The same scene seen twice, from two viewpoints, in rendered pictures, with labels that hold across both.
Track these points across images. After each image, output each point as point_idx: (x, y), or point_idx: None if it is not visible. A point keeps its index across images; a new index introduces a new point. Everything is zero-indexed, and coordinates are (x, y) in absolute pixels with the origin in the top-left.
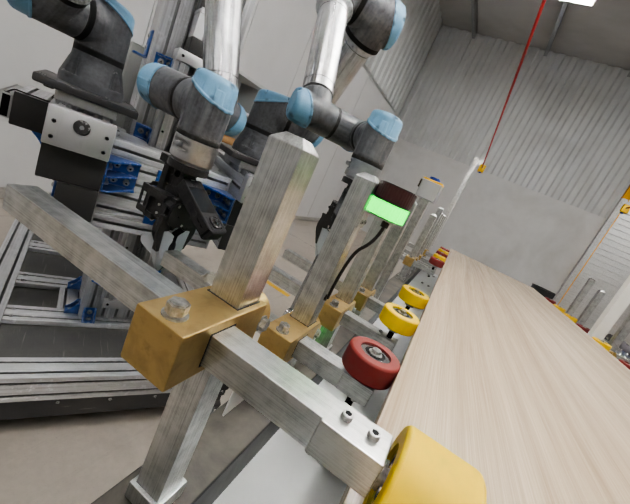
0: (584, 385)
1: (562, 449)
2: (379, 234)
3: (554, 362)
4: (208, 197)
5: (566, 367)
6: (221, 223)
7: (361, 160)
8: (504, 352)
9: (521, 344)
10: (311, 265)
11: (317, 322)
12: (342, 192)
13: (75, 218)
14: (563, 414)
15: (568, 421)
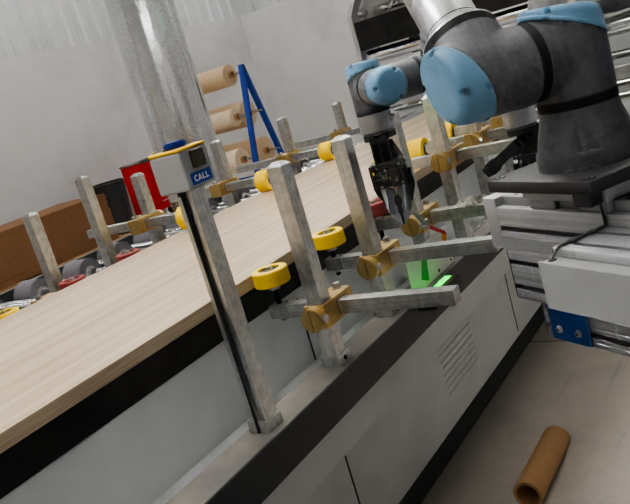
0: (129, 288)
1: (275, 226)
2: None
3: (123, 297)
4: (503, 150)
5: (108, 301)
6: (486, 164)
7: (376, 111)
8: None
9: (147, 295)
10: (413, 208)
11: None
12: (394, 143)
13: (515, 138)
14: (235, 244)
15: (238, 242)
